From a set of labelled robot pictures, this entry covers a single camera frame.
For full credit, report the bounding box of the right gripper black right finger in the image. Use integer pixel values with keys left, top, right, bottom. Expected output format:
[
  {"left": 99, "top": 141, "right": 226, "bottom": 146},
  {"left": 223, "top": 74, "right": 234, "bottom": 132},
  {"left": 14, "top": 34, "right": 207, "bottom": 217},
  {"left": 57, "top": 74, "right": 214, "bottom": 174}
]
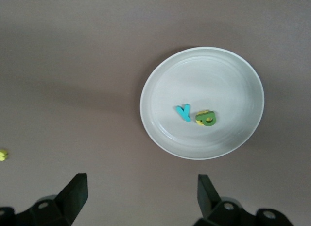
[{"left": 193, "top": 174, "right": 294, "bottom": 226}]

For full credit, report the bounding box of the brown table cover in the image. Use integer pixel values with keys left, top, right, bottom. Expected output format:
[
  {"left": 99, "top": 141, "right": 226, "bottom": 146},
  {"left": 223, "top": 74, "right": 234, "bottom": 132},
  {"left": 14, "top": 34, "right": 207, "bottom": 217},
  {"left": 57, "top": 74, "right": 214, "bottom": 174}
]
[{"left": 0, "top": 0, "right": 311, "bottom": 226}]

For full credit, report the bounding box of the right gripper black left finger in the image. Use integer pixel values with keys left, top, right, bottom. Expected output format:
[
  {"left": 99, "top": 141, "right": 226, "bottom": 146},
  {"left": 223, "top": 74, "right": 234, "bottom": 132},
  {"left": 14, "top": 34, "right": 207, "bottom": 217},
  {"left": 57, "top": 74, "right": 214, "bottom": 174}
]
[{"left": 0, "top": 173, "right": 88, "bottom": 226}]

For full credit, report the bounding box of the green letter p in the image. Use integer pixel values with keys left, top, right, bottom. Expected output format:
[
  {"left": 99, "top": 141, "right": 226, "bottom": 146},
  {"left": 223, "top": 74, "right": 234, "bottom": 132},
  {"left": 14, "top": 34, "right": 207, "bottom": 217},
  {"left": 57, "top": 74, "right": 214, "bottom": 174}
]
[{"left": 195, "top": 111, "right": 217, "bottom": 127}]

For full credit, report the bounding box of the yellow letter a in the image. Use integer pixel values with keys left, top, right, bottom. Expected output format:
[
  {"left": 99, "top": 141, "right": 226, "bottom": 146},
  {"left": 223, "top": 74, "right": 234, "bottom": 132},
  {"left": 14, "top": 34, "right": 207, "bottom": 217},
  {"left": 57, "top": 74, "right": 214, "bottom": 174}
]
[{"left": 195, "top": 110, "right": 209, "bottom": 126}]

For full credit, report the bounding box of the teal letter y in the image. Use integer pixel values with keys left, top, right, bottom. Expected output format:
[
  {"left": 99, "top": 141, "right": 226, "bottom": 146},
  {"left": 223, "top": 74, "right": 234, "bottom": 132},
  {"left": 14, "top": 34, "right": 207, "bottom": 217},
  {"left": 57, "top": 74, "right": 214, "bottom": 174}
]
[{"left": 175, "top": 104, "right": 192, "bottom": 122}]

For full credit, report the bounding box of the beige plate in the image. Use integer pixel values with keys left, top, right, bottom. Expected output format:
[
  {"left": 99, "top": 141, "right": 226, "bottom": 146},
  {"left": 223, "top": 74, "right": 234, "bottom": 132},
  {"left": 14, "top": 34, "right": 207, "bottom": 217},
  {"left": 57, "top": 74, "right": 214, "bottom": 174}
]
[{"left": 139, "top": 46, "right": 265, "bottom": 160}]

